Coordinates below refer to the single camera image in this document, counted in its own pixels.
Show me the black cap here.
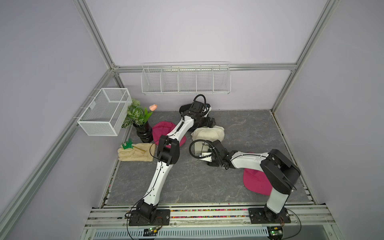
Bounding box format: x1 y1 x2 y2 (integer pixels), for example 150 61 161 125
179 103 212 118

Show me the cream cap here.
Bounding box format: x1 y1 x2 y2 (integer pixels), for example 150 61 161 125
191 126 225 155

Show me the pink cap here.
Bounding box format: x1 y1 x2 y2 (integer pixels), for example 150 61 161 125
243 169 273 196
152 121 176 146

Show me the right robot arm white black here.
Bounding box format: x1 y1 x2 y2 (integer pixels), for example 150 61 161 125
189 140 301 218

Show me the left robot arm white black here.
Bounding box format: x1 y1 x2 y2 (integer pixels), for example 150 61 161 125
135 94 215 223

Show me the pink tulip flower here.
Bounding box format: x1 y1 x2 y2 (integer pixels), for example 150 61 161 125
149 105 158 112

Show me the black plant pot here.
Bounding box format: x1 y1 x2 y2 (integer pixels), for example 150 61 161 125
133 122 154 143

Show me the green artificial plant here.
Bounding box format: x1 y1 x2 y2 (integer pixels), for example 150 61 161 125
122 99 153 128

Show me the small green toy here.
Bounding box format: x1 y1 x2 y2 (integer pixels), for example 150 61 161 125
122 138 134 150

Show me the green circuit board right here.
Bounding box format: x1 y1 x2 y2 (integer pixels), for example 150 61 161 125
267 227 284 239

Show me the green circuit board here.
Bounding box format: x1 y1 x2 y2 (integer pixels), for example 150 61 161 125
267 227 284 239
143 228 158 237

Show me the green circuit board left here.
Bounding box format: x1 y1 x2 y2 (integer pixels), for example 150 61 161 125
143 228 158 237

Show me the long white wire shelf basket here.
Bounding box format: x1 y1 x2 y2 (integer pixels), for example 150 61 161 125
141 62 232 94

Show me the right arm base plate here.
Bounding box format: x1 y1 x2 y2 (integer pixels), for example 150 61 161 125
248 207 291 224

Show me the white slotted cable duct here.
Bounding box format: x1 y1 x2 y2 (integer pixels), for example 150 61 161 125
90 226 269 240

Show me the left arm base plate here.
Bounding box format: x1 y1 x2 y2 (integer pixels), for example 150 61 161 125
128 209 171 226

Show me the white wire cube basket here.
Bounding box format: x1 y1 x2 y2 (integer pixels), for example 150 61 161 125
77 88 132 137

